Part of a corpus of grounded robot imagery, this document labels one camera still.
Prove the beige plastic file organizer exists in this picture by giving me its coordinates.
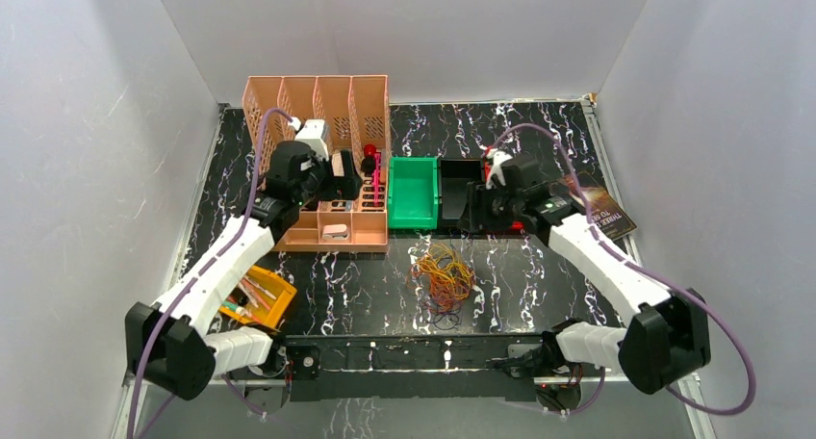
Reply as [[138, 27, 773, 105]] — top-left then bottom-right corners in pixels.
[[242, 75, 391, 252]]

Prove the black storage bin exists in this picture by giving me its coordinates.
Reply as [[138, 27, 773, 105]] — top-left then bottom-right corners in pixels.
[[437, 158, 484, 229]]

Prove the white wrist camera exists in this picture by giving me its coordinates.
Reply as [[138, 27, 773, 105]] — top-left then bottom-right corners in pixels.
[[294, 119, 330, 161], [486, 147, 512, 190]]

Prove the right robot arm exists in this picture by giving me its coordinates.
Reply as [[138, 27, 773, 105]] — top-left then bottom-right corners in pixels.
[[458, 149, 711, 394]]

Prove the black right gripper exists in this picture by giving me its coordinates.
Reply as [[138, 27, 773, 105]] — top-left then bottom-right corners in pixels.
[[455, 181, 523, 233]]

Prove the green storage bin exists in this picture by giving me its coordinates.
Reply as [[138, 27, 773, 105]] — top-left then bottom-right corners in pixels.
[[387, 157, 440, 230]]

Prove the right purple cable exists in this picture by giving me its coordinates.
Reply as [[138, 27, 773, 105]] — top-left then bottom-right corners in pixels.
[[485, 123, 758, 417]]

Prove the orange wire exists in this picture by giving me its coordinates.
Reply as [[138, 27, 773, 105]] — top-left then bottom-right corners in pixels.
[[407, 250, 473, 313]]

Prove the red storage bin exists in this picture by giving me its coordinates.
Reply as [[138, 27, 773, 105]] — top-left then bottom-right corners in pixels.
[[479, 148, 527, 232]]

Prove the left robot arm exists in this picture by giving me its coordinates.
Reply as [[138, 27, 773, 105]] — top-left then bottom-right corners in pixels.
[[125, 140, 363, 400]]

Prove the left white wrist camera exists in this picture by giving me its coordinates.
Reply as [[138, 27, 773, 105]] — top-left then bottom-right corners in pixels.
[[294, 119, 330, 161]]

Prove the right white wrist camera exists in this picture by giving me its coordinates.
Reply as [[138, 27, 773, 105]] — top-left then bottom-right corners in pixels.
[[486, 147, 512, 190]]

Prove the dark paperback book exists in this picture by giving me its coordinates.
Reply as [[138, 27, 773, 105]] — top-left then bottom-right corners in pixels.
[[562, 172, 637, 241]]

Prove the yellow wire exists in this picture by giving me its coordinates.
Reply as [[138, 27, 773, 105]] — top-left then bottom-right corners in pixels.
[[411, 241, 476, 306]]

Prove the yellow tray with pens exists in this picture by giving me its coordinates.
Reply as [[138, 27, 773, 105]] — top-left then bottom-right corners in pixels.
[[218, 266, 297, 331]]

